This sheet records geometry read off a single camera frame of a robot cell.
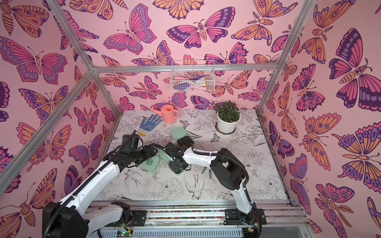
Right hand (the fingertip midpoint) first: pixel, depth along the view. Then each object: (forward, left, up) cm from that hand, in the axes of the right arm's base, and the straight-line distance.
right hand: (176, 162), depth 92 cm
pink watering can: (+33, +8, +10) cm, 36 cm away
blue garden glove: (+31, +25, -1) cm, 39 cm away
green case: (-3, +3, +10) cm, 11 cm away
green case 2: (+26, +1, -2) cm, 26 cm away
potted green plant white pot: (+26, -33, +16) cm, 45 cm away
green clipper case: (-3, +15, +1) cm, 15 cm away
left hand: (0, +11, +12) cm, 16 cm away
